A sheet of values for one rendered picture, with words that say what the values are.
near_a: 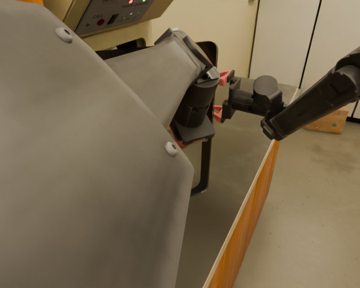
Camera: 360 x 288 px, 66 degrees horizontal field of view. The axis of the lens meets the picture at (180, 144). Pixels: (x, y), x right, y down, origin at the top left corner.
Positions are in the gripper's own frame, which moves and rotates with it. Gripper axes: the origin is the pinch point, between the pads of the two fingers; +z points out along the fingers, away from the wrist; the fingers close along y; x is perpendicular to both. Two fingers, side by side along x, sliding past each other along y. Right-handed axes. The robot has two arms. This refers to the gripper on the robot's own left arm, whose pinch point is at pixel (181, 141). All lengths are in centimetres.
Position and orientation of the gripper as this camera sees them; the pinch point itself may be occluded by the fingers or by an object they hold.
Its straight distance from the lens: 58.3
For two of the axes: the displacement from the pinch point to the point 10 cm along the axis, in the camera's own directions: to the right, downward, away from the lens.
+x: 9.1, -2.6, 3.3
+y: 3.9, 8.1, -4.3
